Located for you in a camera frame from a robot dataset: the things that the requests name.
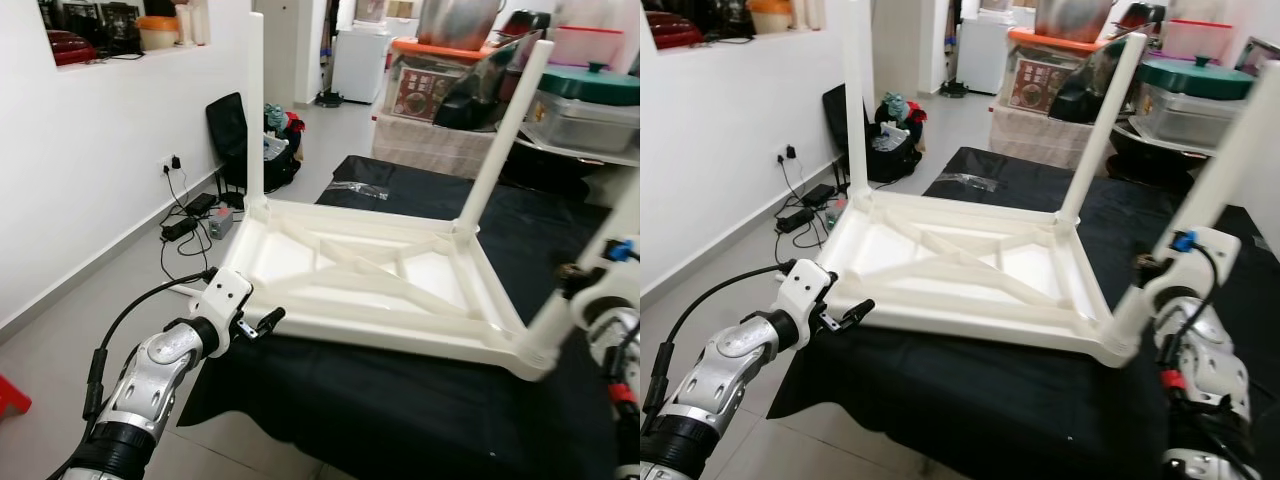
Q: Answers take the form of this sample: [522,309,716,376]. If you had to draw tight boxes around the black plastic bag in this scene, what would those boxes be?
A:
[1050,35,1136,126]
[435,30,546,131]

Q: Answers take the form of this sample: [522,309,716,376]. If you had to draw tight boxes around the red floor object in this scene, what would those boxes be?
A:
[0,375,33,419]

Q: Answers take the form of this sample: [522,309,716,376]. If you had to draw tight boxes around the dark printed carton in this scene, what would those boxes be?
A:
[1235,35,1280,79]

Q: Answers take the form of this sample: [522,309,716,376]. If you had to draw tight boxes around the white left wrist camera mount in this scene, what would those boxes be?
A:
[775,260,838,346]
[188,268,254,356]

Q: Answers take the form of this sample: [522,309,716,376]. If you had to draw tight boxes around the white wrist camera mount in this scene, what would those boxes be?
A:
[1140,228,1243,311]
[575,235,641,311]
[775,260,838,346]
[188,268,254,356]

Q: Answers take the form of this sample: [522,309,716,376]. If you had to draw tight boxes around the white cabinet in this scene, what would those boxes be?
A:
[330,20,393,103]
[955,10,1013,96]

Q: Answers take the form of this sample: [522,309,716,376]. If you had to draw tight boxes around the steel cooking pot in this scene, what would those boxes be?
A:
[415,0,506,49]
[1033,0,1116,43]

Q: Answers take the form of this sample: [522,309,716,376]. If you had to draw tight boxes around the black mesh item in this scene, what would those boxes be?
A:
[60,0,141,56]

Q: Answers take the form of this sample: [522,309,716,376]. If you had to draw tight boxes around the black tablecloth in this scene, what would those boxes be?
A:
[765,148,1280,480]
[175,155,641,480]

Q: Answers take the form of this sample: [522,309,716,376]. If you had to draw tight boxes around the orange lidded tub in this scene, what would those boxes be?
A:
[135,13,183,51]
[748,0,794,36]

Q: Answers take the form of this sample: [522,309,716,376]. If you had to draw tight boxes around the dark red round pot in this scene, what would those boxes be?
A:
[648,10,706,49]
[45,28,99,66]

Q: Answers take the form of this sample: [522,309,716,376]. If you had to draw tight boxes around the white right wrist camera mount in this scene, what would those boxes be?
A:
[1140,228,1243,311]
[575,235,641,311]

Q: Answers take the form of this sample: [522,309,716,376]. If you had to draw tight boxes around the clear plastic storage container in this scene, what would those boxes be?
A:
[525,92,641,153]
[1125,88,1251,149]

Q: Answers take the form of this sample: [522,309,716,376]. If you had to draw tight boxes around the black wok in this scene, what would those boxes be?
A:
[505,135,621,196]
[1108,125,1201,191]

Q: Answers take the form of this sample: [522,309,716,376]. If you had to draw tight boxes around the black floor cable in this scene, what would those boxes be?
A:
[775,155,851,276]
[158,165,246,291]

